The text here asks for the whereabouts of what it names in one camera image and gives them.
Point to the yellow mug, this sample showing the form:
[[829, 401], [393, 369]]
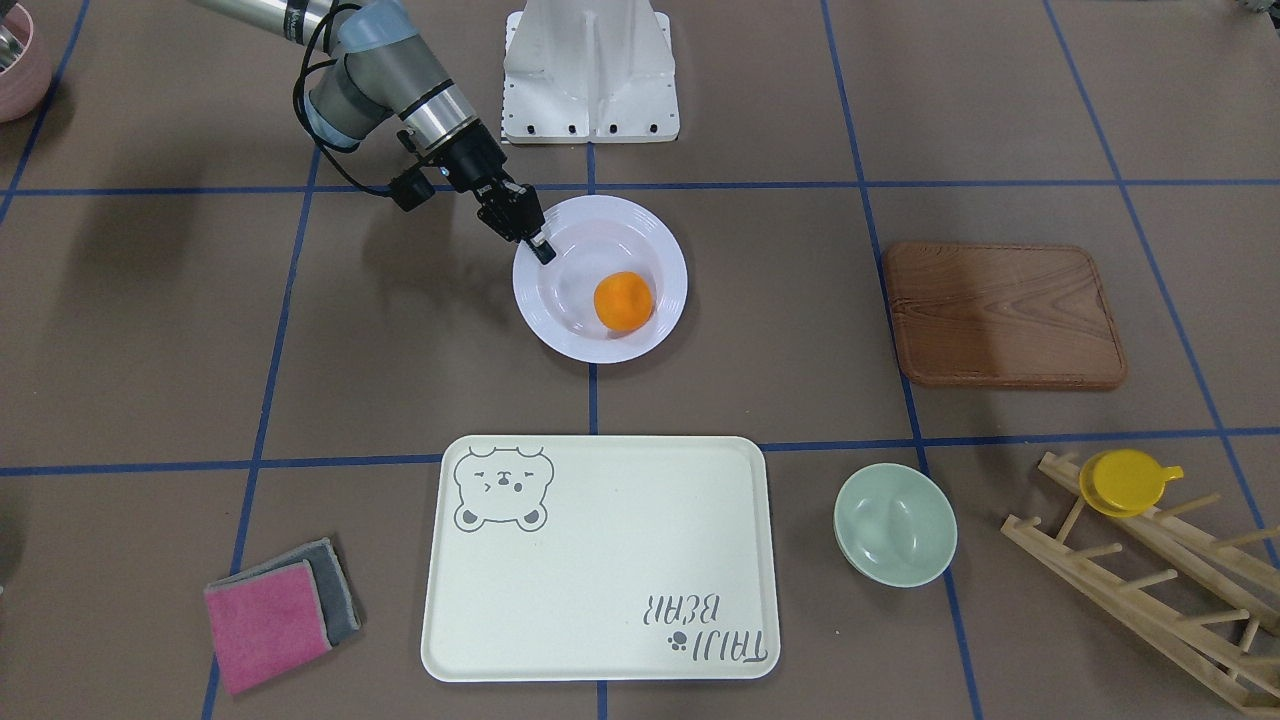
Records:
[[1125, 482]]

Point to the green bowl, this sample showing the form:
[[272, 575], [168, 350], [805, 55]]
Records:
[[894, 525]]

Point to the pink folded cloth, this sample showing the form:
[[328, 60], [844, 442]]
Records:
[[267, 625]]

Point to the cream bear tray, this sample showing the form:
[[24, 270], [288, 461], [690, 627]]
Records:
[[576, 558]]

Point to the pink bowl with ladle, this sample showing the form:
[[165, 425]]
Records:
[[27, 68]]

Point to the wooden dish rack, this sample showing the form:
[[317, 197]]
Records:
[[1211, 609]]

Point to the wooden cutting board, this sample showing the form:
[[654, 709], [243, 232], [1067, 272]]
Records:
[[992, 315]]

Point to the orange fruit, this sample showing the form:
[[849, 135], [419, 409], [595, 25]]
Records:
[[623, 302]]

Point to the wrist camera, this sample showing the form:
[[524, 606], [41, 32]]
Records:
[[410, 189]]

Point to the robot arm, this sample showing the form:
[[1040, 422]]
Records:
[[365, 62]]

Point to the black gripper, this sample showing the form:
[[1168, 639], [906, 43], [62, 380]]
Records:
[[471, 162]]

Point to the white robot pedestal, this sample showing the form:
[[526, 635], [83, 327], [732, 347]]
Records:
[[589, 72]]

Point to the white round plate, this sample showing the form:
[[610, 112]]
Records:
[[596, 237]]

